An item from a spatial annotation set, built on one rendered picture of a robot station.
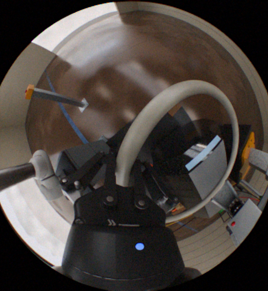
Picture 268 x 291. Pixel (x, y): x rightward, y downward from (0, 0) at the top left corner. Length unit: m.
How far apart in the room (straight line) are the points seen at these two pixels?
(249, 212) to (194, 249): 5.10
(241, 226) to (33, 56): 6.80
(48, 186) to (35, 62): 5.83
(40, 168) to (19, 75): 5.81
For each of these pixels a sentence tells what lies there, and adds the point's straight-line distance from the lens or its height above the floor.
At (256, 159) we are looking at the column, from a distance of 1.40.
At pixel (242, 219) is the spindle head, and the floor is 1.20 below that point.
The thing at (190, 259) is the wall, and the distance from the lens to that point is 5.83.
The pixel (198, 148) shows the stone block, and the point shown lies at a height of 0.77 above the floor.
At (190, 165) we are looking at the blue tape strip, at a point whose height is 0.80.
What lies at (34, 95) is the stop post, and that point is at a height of 0.96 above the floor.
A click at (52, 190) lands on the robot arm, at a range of 0.72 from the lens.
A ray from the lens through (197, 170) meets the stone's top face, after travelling 0.54.
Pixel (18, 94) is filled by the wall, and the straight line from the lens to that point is 6.51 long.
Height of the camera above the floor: 1.21
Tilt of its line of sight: 76 degrees down
